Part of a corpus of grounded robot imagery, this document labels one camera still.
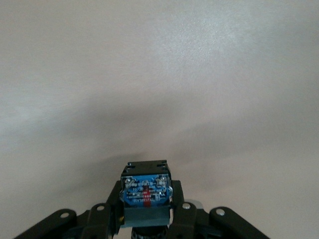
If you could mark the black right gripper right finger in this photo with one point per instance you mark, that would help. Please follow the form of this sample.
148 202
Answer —
189 221

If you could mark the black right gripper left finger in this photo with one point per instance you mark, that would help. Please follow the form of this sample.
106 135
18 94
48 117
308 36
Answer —
99 221

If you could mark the green push button switch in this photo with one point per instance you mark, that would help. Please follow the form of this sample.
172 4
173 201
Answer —
145 191

